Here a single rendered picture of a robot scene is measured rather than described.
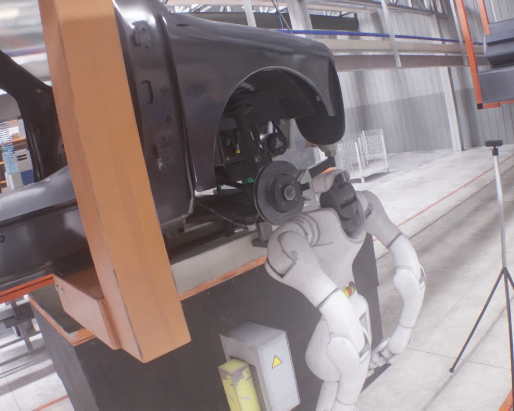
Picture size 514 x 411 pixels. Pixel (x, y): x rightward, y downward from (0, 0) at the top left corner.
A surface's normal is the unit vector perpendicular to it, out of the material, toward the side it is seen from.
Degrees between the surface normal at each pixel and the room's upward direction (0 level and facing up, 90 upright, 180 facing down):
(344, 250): 116
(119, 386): 90
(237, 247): 90
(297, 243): 50
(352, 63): 90
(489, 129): 90
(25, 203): 73
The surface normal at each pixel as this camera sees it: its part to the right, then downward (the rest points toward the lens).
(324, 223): -0.27, 0.18
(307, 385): 0.62, 0.01
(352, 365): -0.27, 0.43
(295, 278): -0.56, 0.35
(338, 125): -0.75, 0.27
